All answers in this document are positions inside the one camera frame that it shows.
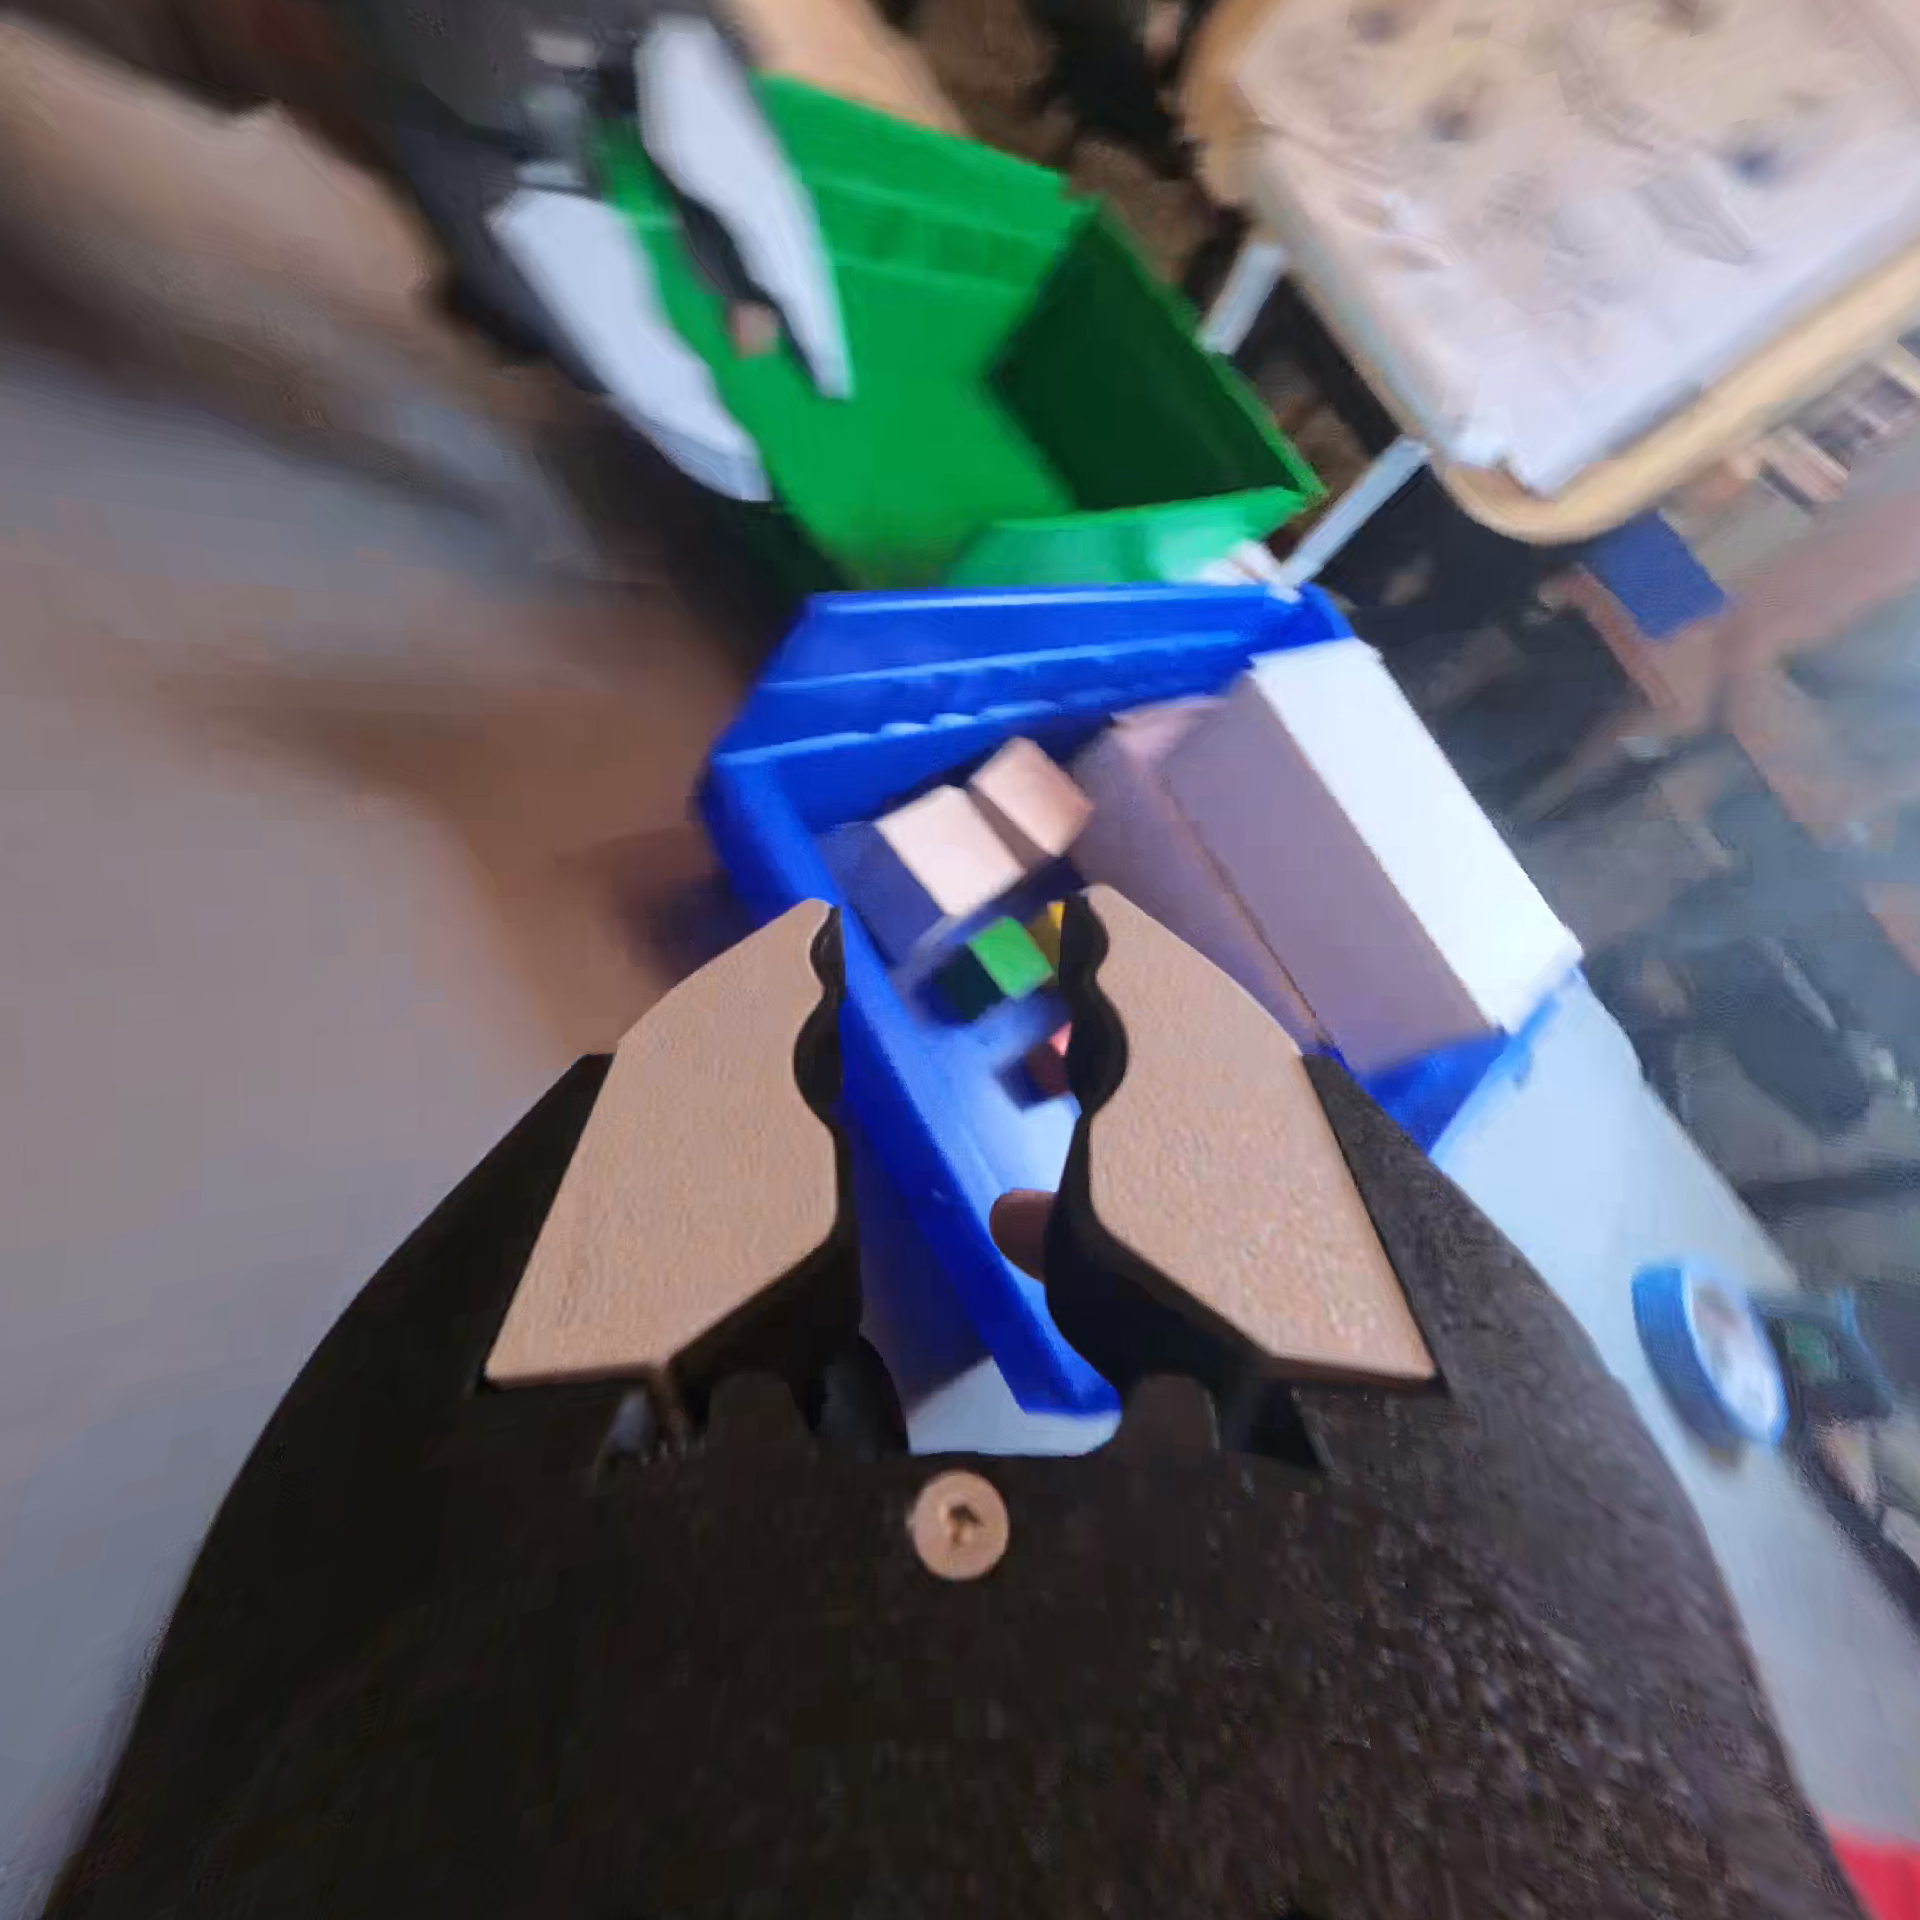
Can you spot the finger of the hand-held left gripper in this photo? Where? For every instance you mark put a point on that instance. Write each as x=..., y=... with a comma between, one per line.
x=734, y=165
x=615, y=331

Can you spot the red cube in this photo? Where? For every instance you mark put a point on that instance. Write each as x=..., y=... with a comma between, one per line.
x=1047, y=1062

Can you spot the dark green device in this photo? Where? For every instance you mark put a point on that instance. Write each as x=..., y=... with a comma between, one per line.
x=1829, y=1350

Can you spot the white rectangular carton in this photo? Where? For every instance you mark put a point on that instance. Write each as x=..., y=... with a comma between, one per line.
x=1349, y=839

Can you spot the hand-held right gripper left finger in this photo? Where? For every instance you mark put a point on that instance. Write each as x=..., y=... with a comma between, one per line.
x=674, y=1172

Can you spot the green plastic bin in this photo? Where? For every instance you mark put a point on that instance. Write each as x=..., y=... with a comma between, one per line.
x=902, y=422

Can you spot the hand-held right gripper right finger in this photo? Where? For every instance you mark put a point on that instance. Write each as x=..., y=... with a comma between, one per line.
x=1231, y=1172

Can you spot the beige padded chair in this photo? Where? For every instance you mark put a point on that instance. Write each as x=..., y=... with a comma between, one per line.
x=1575, y=225

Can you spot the blue plastic bin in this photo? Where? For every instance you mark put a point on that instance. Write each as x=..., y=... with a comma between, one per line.
x=930, y=1141

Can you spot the yellow cube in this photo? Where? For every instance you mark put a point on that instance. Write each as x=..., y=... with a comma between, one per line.
x=1053, y=927

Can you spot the white metal frame leg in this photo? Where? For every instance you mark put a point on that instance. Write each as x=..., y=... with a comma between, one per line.
x=1358, y=514
x=1245, y=299

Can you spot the blue tape roll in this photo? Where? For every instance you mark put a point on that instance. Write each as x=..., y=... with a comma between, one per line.
x=1657, y=1335

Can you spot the green cube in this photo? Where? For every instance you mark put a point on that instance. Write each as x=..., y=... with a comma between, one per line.
x=1008, y=957

